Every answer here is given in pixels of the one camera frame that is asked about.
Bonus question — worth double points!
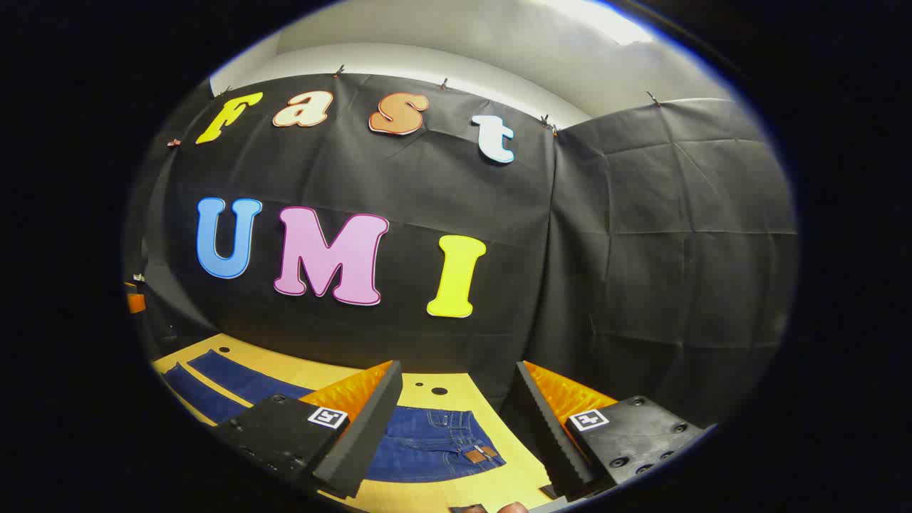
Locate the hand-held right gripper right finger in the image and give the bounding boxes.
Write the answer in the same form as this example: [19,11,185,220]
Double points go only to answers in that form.
[499,360,717,501]

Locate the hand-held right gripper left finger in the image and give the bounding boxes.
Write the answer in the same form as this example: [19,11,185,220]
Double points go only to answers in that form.
[209,360,404,500]

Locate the blue denim jeans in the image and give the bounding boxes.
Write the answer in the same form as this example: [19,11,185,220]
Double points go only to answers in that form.
[162,349,508,485]

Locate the black backdrop cloth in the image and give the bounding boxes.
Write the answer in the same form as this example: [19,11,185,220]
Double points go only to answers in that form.
[125,71,799,428]

